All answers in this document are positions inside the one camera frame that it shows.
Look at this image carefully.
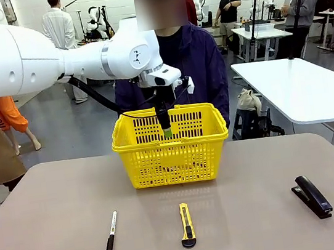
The white marker black cap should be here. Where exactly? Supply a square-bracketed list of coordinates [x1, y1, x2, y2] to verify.
[100, 210, 123, 250]

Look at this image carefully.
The person in red top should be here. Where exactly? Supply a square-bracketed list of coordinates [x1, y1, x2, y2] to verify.
[185, 0, 207, 28]

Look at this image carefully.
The person right forearm purple sleeve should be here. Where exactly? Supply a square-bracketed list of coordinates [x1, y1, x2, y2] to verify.
[114, 85, 135, 116]

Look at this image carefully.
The person in grey sweater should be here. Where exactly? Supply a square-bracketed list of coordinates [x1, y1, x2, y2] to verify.
[267, 0, 329, 62]

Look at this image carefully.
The large white table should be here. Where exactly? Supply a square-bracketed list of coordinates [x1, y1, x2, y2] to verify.
[230, 49, 334, 163]

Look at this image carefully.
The left arm black cable bundle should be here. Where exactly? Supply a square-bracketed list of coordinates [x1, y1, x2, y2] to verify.
[66, 64, 159, 128]

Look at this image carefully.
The yellow utility knife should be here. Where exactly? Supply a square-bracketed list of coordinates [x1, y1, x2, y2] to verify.
[176, 201, 198, 249]

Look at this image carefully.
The beige cloth bag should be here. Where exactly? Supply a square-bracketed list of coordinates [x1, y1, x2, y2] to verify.
[235, 86, 264, 114]

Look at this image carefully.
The yellow plastic shopping basket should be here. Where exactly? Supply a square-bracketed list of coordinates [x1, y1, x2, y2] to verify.
[107, 97, 235, 193]

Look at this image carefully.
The white background desk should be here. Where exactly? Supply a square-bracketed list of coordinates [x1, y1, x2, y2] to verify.
[230, 19, 296, 65]

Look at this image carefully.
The dark stool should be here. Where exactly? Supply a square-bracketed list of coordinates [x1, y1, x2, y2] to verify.
[229, 104, 286, 143]

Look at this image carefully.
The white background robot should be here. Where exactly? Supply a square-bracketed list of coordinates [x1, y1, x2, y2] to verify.
[192, 0, 211, 24]

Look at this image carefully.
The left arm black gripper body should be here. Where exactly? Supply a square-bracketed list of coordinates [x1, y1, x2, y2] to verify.
[151, 83, 177, 113]

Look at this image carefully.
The person in purple jacket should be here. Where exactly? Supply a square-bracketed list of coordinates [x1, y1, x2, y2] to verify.
[102, 0, 236, 144]

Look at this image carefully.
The person left forearm purple sleeve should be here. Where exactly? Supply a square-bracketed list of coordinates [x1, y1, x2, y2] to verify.
[211, 75, 235, 129]

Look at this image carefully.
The person in white lab coat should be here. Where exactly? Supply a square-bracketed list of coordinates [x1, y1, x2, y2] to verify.
[38, 0, 90, 108]

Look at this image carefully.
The mannequin with orange pants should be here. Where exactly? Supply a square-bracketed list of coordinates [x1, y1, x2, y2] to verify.
[0, 92, 43, 157]

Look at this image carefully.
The black stapler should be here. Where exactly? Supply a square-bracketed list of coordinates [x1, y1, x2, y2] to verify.
[289, 171, 334, 223]

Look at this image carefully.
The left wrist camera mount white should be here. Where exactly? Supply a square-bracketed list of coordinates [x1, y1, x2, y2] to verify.
[145, 60, 196, 100]

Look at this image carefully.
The person in black t-shirt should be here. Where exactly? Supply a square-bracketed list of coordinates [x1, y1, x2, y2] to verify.
[213, 0, 249, 56]

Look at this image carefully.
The black tripod stand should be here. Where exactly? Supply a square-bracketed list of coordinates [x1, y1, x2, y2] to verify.
[244, 0, 269, 61]
[282, 0, 317, 60]

